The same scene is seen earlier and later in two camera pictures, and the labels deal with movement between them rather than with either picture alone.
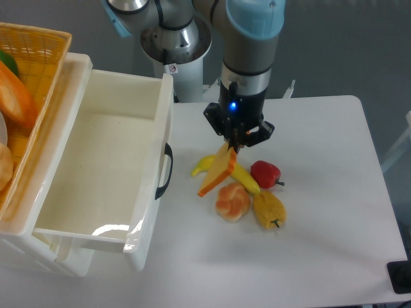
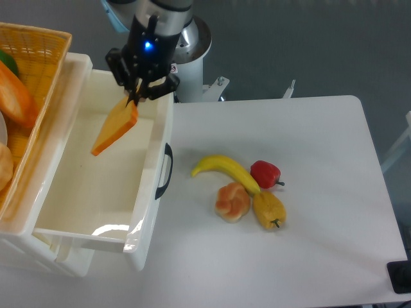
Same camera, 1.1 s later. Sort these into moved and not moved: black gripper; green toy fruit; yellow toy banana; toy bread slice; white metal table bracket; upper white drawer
Moved: toy bread slice; black gripper
Not moved: green toy fruit; yellow toy banana; upper white drawer; white metal table bracket
